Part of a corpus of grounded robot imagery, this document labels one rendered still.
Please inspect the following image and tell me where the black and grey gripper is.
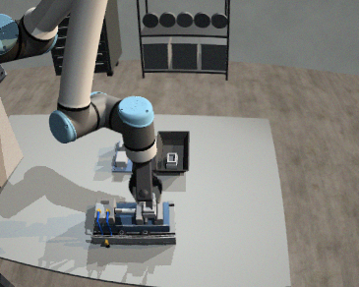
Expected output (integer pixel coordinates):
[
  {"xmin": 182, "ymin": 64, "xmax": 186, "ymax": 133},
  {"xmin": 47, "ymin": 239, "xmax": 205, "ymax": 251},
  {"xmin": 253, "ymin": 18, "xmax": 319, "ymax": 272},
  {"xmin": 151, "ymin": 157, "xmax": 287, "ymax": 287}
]
[{"xmin": 129, "ymin": 157, "xmax": 162, "ymax": 204}]

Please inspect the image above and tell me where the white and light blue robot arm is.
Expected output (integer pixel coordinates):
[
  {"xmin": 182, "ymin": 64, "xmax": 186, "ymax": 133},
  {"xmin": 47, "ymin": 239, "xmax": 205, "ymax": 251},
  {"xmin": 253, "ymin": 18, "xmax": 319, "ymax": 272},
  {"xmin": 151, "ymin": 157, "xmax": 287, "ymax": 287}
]
[{"xmin": 0, "ymin": 0, "xmax": 156, "ymax": 201}]

